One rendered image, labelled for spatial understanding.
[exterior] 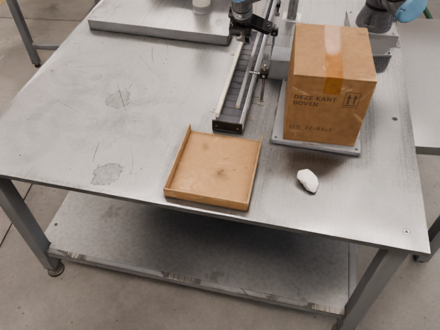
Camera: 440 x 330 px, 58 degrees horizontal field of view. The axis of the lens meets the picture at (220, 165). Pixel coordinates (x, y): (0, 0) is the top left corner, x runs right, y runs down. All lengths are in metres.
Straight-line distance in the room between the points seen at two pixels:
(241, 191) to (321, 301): 0.71
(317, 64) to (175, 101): 0.58
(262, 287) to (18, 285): 1.17
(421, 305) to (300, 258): 0.63
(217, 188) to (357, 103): 0.50
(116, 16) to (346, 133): 1.21
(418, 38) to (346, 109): 0.89
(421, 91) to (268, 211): 0.87
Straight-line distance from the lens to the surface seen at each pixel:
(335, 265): 1.86
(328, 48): 1.35
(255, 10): 1.82
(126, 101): 1.59
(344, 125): 1.34
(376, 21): 1.85
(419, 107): 1.70
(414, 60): 1.96
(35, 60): 3.45
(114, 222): 1.97
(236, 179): 1.27
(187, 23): 1.93
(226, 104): 1.46
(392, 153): 1.47
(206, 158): 1.33
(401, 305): 2.13
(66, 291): 2.11
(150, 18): 2.00
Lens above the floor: 1.81
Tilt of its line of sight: 49 degrees down
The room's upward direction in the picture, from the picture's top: straight up
